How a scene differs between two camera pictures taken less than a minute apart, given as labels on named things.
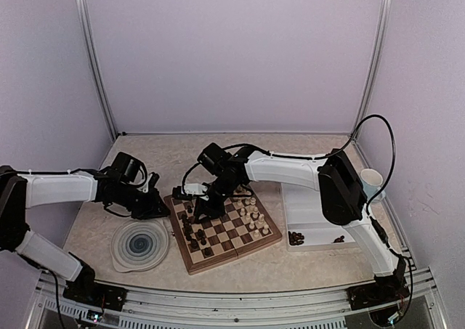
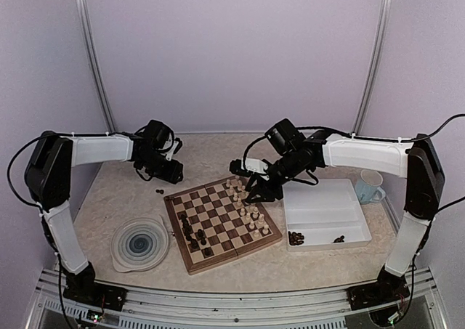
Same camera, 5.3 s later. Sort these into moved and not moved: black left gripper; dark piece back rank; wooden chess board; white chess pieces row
Moved: black left gripper
Not moved: white chess pieces row; dark piece back rank; wooden chess board
